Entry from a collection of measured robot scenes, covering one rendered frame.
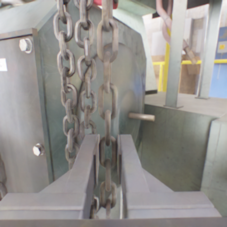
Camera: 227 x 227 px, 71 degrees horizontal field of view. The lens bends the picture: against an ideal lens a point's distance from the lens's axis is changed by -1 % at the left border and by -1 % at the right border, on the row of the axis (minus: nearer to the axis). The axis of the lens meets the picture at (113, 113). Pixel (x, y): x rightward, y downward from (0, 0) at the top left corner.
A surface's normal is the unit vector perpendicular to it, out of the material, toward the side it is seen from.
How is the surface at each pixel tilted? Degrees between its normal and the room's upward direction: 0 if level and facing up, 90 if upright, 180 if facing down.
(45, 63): 90
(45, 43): 90
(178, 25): 90
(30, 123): 90
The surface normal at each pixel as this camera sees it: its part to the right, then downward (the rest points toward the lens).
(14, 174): -0.47, 0.22
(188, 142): -0.74, 0.17
